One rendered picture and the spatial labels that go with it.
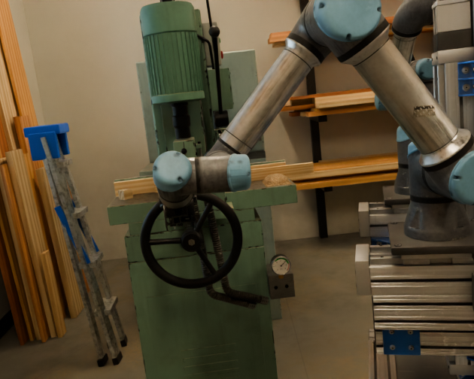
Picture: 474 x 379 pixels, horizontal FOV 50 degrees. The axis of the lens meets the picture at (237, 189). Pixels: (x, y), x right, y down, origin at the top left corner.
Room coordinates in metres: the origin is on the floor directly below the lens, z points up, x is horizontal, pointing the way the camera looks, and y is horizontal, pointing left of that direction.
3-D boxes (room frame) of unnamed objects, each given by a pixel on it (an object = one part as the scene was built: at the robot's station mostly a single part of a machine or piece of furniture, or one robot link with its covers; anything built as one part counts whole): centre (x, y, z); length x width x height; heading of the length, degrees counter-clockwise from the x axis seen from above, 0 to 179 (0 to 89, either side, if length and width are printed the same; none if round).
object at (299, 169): (1.75, 0.00, 0.92); 0.55 x 0.02 x 0.04; 93
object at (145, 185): (1.76, 0.12, 0.92); 0.60 x 0.02 x 0.05; 93
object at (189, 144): (1.76, 0.16, 1.03); 0.14 x 0.07 x 0.09; 3
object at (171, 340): (1.86, 0.17, 0.35); 0.58 x 0.45 x 0.71; 3
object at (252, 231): (1.86, 0.17, 0.76); 0.57 x 0.45 x 0.09; 3
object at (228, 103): (1.96, 0.02, 1.22); 0.09 x 0.08 x 0.15; 3
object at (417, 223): (1.19, -0.47, 0.87); 0.15 x 0.15 x 0.10
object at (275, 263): (1.54, -0.11, 0.65); 0.06 x 0.04 x 0.08; 93
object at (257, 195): (1.63, 0.11, 0.87); 0.61 x 0.30 x 0.06; 93
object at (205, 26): (2.07, 0.04, 1.40); 0.10 x 0.06 x 0.16; 3
